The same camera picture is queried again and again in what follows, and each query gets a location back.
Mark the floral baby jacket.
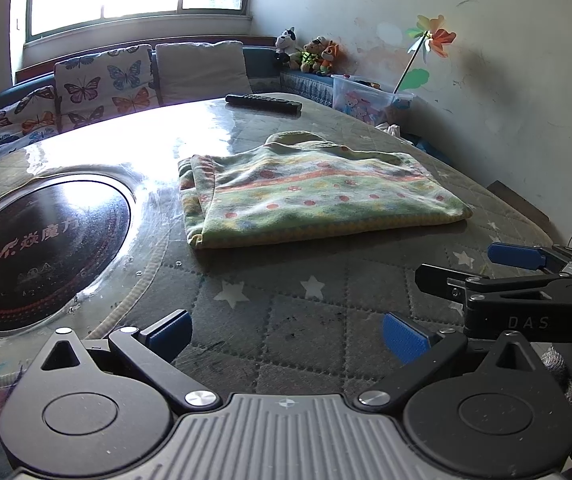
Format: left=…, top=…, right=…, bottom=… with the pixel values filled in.
left=177, top=131, right=473, bottom=251

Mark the brown board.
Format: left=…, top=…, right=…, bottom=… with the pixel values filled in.
left=487, top=181, right=551, bottom=228

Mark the black and white cow plush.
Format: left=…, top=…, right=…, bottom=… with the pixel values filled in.
left=273, top=27, right=298, bottom=68

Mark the plain beige cushion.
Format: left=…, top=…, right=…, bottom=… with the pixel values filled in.
left=155, top=40, right=251, bottom=107

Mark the butterfly print cushion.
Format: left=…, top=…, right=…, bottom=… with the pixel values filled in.
left=54, top=44, right=159, bottom=128
left=0, top=85, right=62, bottom=161

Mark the brown plush with green vest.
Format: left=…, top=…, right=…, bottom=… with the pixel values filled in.
left=298, top=36, right=328, bottom=73

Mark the clear plastic storage box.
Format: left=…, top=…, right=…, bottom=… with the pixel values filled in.
left=331, top=74, right=416, bottom=126

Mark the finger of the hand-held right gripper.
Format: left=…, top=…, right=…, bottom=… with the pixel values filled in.
left=487, top=241, right=572, bottom=273
left=414, top=263, right=572, bottom=307

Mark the black remote control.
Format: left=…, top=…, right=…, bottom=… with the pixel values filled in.
left=225, top=93, right=303, bottom=116

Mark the colourful paper pinwheel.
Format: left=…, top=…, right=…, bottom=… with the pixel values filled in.
left=392, top=14, right=458, bottom=95

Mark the round black induction cooktop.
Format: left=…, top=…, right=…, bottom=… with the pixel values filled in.
left=0, top=162, right=172, bottom=346

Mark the orange plush toy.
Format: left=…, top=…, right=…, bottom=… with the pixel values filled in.
left=318, top=40, right=342, bottom=77

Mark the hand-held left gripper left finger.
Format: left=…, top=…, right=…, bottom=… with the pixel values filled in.
left=40, top=309, right=222, bottom=409

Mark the blue sofa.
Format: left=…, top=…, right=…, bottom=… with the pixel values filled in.
left=0, top=35, right=337, bottom=171

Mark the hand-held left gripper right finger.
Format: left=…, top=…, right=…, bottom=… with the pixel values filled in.
left=356, top=311, right=539, bottom=407

